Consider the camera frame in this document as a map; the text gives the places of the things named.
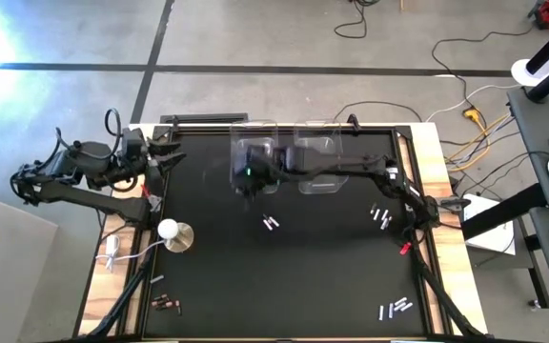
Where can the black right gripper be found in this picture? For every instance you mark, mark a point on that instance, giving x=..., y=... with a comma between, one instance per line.
x=274, y=162

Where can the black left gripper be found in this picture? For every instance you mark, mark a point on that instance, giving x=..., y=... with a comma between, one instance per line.
x=136, y=164

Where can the clear plastic bin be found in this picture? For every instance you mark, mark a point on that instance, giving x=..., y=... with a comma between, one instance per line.
x=238, y=143
x=324, y=186

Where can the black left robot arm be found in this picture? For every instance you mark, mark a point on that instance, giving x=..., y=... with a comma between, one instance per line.
x=112, y=205

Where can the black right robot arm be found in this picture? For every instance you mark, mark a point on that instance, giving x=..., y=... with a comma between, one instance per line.
x=351, y=164

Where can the white globe lamp brass base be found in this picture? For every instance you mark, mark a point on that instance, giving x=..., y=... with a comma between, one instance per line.
x=184, y=236

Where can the black table mat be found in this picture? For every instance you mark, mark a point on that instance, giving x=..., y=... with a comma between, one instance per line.
x=255, y=276

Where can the white power adapter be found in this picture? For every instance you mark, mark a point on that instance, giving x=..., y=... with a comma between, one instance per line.
x=112, y=244

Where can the black clamp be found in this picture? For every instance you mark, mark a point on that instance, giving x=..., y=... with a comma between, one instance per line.
x=352, y=121

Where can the small red tag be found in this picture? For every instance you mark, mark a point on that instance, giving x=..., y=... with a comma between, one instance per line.
x=405, y=248

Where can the yellow power plug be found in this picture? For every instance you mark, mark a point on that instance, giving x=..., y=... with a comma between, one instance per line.
x=470, y=113

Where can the white box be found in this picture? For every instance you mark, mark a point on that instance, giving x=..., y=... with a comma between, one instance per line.
x=494, y=240

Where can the black table support bar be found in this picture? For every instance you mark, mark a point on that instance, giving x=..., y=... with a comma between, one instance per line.
x=517, y=206

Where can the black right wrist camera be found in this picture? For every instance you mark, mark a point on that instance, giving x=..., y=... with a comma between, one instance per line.
x=250, y=176

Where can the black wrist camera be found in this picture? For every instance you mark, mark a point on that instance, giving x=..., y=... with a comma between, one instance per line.
x=134, y=141
x=250, y=176

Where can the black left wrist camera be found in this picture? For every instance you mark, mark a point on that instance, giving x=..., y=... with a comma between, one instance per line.
x=134, y=141

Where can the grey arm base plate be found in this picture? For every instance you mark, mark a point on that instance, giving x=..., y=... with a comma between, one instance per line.
x=155, y=202

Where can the white stand with black post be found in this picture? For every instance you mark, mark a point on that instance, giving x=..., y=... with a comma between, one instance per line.
x=524, y=71

